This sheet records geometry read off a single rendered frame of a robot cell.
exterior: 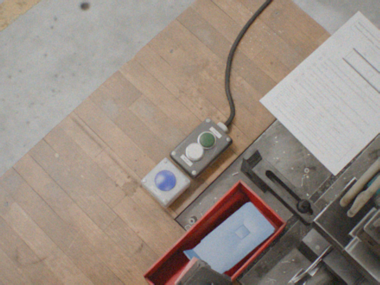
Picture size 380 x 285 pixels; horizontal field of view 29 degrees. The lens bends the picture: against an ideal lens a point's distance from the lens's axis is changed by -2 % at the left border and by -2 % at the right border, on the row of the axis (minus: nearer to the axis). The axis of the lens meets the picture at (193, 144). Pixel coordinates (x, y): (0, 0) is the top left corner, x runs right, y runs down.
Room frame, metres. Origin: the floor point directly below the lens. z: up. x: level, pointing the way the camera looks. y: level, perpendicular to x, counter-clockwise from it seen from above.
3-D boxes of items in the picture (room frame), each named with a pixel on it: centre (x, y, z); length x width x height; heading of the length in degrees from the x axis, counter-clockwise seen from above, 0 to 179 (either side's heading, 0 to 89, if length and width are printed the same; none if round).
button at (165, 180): (0.35, 0.05, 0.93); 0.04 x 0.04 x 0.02
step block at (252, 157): (0.37, -0.12, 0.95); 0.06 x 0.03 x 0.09; 45
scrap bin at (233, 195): (0.22, -0.04, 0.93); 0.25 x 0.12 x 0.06; 135
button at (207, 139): (0.43, -0.03, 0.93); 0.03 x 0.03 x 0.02
